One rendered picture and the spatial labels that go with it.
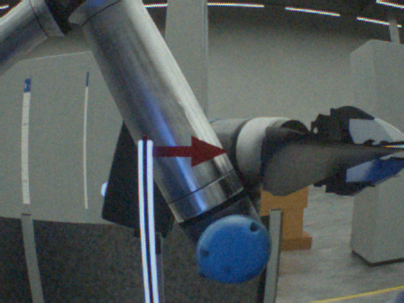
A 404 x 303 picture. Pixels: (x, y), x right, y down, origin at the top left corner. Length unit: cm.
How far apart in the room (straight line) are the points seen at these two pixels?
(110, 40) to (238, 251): 25
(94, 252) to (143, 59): 163
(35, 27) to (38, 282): 148
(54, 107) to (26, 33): 580
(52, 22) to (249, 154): 31
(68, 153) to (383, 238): 307
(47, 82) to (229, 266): 607
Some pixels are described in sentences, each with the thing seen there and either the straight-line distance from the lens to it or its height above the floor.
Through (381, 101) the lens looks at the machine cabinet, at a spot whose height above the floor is 162.
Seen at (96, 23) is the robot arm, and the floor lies 132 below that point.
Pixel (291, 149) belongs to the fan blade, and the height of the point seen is 118.
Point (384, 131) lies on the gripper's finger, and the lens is 74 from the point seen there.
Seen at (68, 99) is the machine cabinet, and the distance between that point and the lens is 672.
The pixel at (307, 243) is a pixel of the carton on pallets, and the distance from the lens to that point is 879.
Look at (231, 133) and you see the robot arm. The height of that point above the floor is 120.
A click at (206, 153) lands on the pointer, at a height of 118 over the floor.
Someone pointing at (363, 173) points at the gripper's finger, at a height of 116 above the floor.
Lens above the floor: 118
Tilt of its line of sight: level
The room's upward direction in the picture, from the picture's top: straight up
